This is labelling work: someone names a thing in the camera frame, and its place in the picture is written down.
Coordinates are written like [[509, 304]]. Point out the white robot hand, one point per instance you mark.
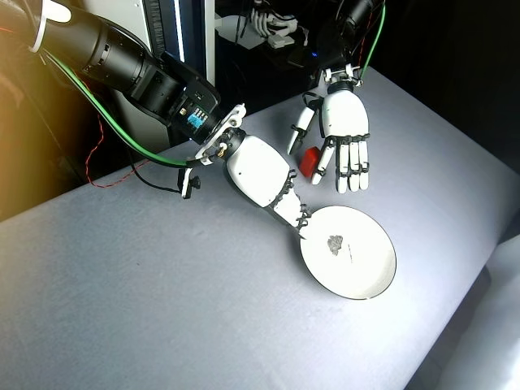
[[256, 170], [345, 115]]

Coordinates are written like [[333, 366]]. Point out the red cube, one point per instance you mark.
[[309, 162]]

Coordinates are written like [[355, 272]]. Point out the white plate with black rim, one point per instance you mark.
[[357, 268]]

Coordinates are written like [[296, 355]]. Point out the white connector box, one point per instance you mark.
[[280, 41]]

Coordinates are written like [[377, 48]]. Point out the spare white robot hand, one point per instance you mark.
[[268, 20]]

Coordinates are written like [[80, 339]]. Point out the grey table cloth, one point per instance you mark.
[[162, 304]]

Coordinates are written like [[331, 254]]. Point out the white upright frame post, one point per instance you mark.
[[209, 40]]

